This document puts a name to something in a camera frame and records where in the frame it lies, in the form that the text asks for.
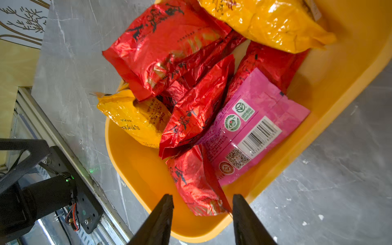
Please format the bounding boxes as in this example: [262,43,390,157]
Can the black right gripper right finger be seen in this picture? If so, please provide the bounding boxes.
[232,194,277,245]

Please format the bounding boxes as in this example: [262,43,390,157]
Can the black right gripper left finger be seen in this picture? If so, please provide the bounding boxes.
[128,194,174,245]

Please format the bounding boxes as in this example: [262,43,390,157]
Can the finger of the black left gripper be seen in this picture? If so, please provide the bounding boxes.
[1,138,50,194]

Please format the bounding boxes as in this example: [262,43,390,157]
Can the red tea bag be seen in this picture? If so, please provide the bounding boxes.
[102,1,231,101]
[166,145,232,216]
[224,41,309,104]
[159,54,235,159]

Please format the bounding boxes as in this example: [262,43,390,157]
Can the yellow tea bag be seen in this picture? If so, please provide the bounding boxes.
[95,89,171,149]
[199,0,336,54]

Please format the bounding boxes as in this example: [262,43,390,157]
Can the red tea bag top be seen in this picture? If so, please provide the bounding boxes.
[102,1,231,101]

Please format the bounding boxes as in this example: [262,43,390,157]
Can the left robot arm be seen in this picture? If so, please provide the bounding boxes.
[1,138,77,245]

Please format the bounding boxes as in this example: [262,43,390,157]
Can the pink tea bag with barcode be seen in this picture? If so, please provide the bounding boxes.
[199,68,310,185]

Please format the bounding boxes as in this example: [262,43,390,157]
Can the yellow plastic storage box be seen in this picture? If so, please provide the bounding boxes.
[105,1,392,243]

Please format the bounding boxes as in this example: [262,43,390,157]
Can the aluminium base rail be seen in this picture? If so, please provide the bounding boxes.
[1,87,133,245]

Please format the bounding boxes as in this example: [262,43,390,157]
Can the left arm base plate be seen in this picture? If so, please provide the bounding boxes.
[40,146,103,234]

